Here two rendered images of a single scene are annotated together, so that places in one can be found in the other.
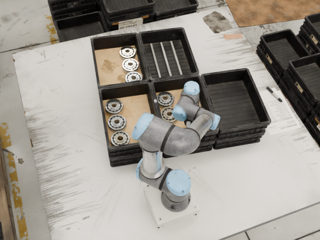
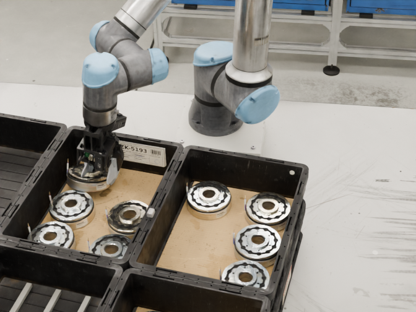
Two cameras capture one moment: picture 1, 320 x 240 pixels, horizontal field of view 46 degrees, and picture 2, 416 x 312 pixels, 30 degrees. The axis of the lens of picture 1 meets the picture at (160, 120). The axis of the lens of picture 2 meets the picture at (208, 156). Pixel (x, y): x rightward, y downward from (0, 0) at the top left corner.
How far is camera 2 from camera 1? 235 cm
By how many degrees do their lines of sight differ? 79
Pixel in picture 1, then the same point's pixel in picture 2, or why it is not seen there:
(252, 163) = not seen: hidden behind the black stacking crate
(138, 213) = (284, 156)
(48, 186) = not seen: outside the picture
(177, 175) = (214, 52)
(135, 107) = (191, 271)
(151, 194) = (254, 135)
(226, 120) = (20, 179)
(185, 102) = (134, 56)
